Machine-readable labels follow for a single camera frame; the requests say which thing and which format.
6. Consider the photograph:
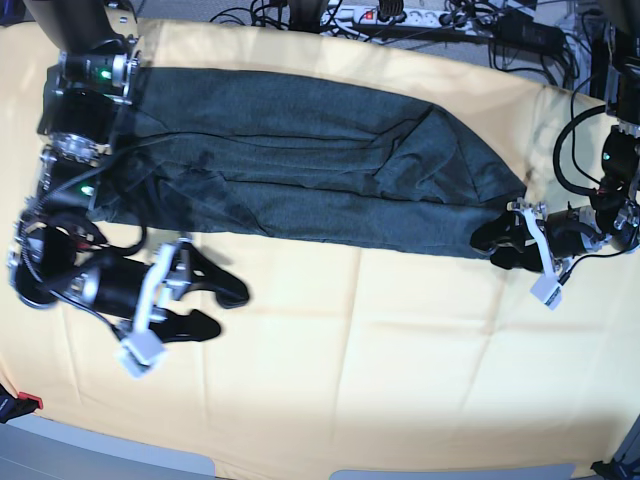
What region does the yellow table cloth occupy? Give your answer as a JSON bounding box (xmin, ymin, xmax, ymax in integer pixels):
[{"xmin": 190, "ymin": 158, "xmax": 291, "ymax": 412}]
[{"xmin": 1, "ymin": 20, "xmax": 639, "ymax": 479}]

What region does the white power strip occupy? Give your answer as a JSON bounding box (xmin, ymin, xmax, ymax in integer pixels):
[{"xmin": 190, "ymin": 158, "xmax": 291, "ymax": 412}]
[{"xmin": 322, "ymin": 4, "xmax": 478, "ymax": 35}]

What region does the black table leg post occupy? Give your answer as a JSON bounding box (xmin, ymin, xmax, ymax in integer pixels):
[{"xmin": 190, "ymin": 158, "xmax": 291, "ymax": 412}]
[{"xmin": 589, "ymin": 37, "xmax": 609, "ymax": 100}]

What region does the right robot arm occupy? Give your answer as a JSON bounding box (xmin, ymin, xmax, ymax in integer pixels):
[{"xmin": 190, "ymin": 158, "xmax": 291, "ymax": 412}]
[{"xmin": 8, "ymin": 1, "xmax": 249, "ymax": 378}]

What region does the black power adapter box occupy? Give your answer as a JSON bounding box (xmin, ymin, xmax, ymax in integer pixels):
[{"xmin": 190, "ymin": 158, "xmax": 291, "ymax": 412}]
[{"xmin": 489, "ymin": 13, "xmax": 566, "ymax": 60}]

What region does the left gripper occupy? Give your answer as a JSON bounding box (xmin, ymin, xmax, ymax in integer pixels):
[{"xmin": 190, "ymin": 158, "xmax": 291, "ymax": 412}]
[{"xmin": 470, "ymin": 199, "xmax": 610, "ymax": 310}]

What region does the black clamp lower right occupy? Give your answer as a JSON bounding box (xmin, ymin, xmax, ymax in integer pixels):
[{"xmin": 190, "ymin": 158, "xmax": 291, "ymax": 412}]
[{"xmin": 591, "ymin": 461, "xmax": 640, "ymax": 480}]

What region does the red and black clamp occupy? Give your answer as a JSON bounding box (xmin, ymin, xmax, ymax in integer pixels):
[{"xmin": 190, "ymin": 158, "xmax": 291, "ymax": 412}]
[{"xmin": 0, "ymin": 386, "xmax": 43, "ymax": 424}]

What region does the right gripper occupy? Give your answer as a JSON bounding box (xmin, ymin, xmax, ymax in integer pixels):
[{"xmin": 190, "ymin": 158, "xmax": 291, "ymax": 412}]
[{"xmin": 66, "ymin": 237, "xmax": 250, "ymax": 379}]

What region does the dark grey long-sleeve T-shirt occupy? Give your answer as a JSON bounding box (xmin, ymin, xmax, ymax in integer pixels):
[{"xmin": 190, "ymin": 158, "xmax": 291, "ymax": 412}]
[{"xmin": 42, "ymin": 64, "xmax": 527, "ymax": 261}]

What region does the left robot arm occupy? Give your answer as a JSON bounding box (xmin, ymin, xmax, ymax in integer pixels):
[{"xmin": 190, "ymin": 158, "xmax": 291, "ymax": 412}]
[{"xmin": 471, "ymin": 1, "xmax": 639, "ymax": 309}]

